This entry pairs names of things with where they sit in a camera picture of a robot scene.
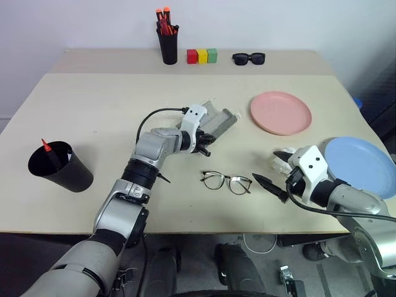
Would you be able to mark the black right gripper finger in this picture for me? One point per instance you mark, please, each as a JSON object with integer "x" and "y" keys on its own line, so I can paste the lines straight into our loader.
{"x": 283, "y": 155}
{"x": 269, "y": 186}

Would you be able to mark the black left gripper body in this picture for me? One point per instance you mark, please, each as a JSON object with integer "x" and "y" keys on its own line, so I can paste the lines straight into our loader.
{"x": 200, "y": 140}

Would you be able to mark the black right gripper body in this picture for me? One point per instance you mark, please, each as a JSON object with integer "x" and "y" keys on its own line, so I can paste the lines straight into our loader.
{"x": 295, "y": 179}

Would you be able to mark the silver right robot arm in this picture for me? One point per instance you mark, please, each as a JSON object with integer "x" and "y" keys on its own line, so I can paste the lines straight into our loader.
{"x": 355, "y": 198}

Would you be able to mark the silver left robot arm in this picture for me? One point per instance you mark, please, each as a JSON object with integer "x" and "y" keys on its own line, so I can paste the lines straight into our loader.
{"x": 154, "y": 148}

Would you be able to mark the grey glasses case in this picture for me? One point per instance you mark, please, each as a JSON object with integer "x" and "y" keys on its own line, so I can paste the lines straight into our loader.
{"x": 221, "y": 122}

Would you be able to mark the thin-framed clear glasses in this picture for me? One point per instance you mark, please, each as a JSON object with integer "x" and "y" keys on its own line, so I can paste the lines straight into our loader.
{"x": 237, "y": 180}

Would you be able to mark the tall black marker cup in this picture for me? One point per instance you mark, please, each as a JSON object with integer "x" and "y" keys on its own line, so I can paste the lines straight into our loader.
{"x": 168, "y": 48}

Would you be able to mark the wide black cup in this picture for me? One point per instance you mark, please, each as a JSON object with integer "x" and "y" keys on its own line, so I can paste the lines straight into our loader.
{"x": 62, "y": 173}

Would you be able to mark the white crumpled tissue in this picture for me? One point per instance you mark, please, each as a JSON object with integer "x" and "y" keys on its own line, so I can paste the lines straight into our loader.
{"x": 277, "y": 164}

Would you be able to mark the pink plate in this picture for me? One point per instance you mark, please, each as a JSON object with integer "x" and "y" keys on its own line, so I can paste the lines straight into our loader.
{"x": 281, "y": 113}

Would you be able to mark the blue plate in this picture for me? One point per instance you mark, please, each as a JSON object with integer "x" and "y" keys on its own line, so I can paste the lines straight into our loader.
{"x": 360, "y": 165}

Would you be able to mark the black shoe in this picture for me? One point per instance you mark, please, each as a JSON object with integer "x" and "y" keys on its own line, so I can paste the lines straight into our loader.
{"x": 314, "y": 252}

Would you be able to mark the yellow block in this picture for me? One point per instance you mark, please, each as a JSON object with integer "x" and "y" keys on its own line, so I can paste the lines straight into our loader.
{"x": 202, "y": 57}

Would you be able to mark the green block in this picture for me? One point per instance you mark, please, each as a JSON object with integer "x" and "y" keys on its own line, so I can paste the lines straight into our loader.
{"x": 212, "y": 56}

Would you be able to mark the red block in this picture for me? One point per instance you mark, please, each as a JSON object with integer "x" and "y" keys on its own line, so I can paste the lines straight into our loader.
{"x": 191, "y": 57}

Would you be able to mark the dark rounded robot leg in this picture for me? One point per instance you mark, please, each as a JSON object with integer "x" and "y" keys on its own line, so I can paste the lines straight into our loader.
{"x": 162, "y": 270}
{"x": 238, "y": 269}

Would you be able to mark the black sunglasses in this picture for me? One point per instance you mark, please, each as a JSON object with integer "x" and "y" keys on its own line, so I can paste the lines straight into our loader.
{"x": 248, "y": 58}

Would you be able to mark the blue round object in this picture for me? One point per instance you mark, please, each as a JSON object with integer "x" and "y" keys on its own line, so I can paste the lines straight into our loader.
{"x": 358, "y": 103}

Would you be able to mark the dark chair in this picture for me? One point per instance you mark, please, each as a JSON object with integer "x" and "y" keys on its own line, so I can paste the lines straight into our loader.
{"x": 382, "y": 102}

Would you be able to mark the black-capped marker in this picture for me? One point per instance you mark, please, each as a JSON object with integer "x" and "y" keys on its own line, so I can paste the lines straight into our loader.
{"x": 175, "y": 29}

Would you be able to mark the red marker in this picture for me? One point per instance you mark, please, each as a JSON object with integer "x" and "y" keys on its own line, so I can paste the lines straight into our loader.
{"x": 164, "y": 28}

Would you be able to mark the orange-tipped black marker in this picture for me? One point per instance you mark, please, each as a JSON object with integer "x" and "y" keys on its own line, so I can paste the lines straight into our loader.
{"x": 167, "y": 15}
{"x": 159, "y": 18}

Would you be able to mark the red-tipped black marker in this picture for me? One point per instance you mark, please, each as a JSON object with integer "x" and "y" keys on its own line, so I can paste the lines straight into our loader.
{"x": 50, "y": 153}

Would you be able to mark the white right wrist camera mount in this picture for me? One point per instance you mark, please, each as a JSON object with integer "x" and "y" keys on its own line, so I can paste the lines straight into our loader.
{"x": 309, "y": 165}

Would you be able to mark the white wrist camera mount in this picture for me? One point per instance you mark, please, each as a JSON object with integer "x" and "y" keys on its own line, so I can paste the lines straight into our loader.
{"x": 193, "y": 119}
{"x": 309, "y": 165}

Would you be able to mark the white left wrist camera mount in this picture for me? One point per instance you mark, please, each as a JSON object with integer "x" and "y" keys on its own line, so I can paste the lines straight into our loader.
{"x": 193, "y": 119}

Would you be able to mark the metal caster bracket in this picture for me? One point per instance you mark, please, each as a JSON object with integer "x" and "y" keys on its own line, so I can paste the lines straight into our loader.
{"x": 289, "y": 277}

